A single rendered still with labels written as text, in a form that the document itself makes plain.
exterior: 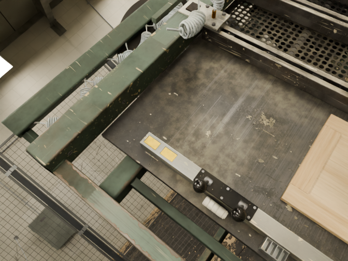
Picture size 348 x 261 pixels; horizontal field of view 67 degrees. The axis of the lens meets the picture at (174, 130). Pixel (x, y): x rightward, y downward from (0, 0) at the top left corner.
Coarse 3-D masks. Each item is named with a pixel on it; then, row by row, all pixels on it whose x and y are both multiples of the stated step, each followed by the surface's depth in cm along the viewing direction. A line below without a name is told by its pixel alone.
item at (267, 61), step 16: (192, 0) 111; (208, 16) 106; (224, 16) 106; (208, 32) 109; (224, 32) 106; (240, 32) 106; (224, 48) 110; (240, 48) 105; (256, 48) 102; (272, 48) 101; (256, 64) 105; (272, 64) 100; (288, 64) 98; (304, 64) 97; (288, 80) 101; (304, 80) 96; (320, 80) 94; (336, 80) 93; (320, 96) 97; (336, 96) 93
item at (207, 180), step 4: (196, 180) 70; (200, 180) 70; (204, 180) 80; (208, 180) 79; (212, 180) 80; (196, 184) 69; (200, 184) 69; (204, 184) 69; (208, 184) 79; (196, 188) 69; (200, 188) 69; (204, 188) 69; (196, 192) 70; (200, 192) 69
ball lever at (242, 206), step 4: (240, 200) 77; (240, 204) 76; (244, 204) 76; (236, 208) 66; (240, 208) 66; (244, 208) 75; (232, 212) 66; (236, 212) 65; (240, 212) 65; (244, 212) 66; (232, 216) 66; (236, 216) 65; (240, 216) 65; (244, 216) 65; (236, 220) 65; (240, 220) 65
